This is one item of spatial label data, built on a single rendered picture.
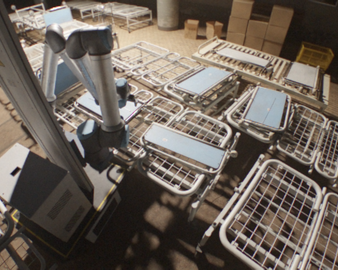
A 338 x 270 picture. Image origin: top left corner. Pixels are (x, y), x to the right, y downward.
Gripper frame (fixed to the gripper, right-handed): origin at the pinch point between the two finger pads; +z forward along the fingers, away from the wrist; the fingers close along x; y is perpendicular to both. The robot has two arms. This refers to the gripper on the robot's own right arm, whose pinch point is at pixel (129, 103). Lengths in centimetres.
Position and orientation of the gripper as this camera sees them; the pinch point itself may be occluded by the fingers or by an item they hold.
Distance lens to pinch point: 180.6
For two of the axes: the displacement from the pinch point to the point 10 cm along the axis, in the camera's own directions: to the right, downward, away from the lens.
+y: -2.7, 9.1, -3.1
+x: 9.6, 2.6, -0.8
